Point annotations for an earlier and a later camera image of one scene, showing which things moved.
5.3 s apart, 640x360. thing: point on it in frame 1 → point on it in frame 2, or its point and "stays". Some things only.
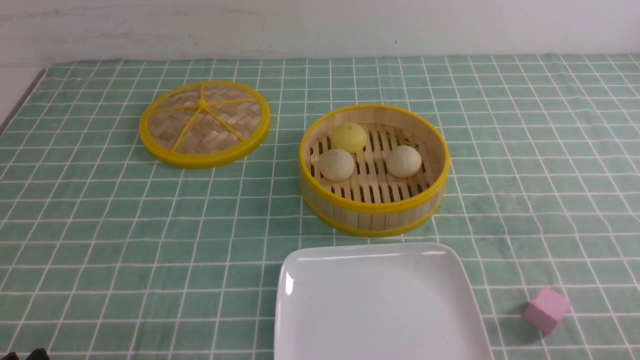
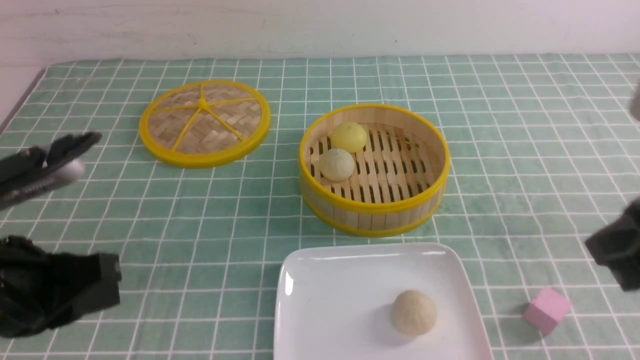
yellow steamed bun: (350, 137) stays
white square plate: (378, 301) stays
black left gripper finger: (39, 354) → (39, 291)
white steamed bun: (403, 161) → (413, 313)
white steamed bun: (336, 165) stays
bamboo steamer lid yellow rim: (203, 124) stays
